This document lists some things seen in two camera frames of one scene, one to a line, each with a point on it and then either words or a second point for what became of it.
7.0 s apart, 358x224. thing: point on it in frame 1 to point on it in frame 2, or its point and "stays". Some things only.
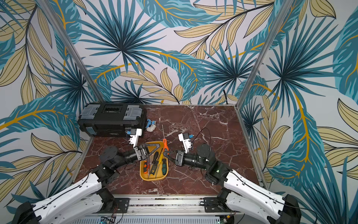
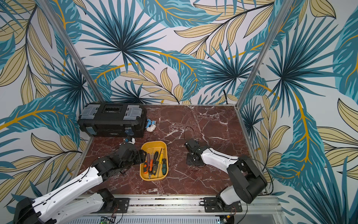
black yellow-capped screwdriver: [155, 156] stays
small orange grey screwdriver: [145, 167] stays
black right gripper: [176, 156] to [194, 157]
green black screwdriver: [164, 166] stays
